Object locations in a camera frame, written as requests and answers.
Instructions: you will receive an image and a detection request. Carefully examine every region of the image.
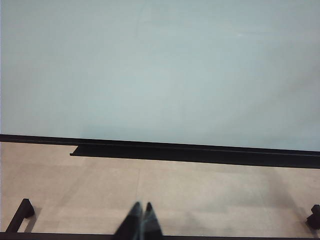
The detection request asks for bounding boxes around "white glossy whiteboard black frame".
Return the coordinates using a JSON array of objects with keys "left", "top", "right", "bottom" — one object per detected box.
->
[{"left": 0, "top": 0, "right": 320, "bottom": 161}]

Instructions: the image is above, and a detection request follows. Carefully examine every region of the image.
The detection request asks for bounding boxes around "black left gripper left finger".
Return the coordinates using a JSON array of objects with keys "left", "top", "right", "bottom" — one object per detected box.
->
[{"left": 116, "top": 200, "right": 144, "bottom": 237}]

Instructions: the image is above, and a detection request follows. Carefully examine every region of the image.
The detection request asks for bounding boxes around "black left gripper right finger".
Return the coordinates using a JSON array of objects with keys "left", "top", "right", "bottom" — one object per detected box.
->
[{"left": 143, "top": 201, "right": 165, "bottom": 237}]

